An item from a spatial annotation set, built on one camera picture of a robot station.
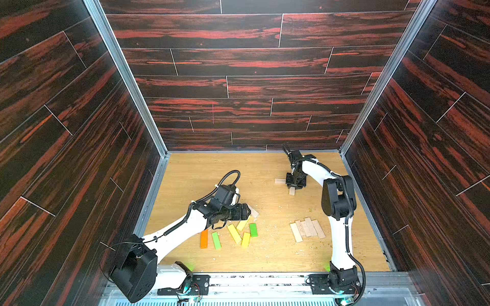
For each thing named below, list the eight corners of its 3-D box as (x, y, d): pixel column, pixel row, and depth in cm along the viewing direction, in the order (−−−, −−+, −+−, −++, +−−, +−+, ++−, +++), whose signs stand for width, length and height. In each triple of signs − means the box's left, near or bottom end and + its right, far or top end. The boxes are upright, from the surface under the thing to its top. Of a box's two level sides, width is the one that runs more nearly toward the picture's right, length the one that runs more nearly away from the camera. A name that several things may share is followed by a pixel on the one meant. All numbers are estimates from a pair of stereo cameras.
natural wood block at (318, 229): (320, 239, 87) (321, 237, 86) (312, 221, 93) (313, 219, 91) (324, 238, 88) (325, 236, 86) (315, 221, 93) (317, 219, 91)
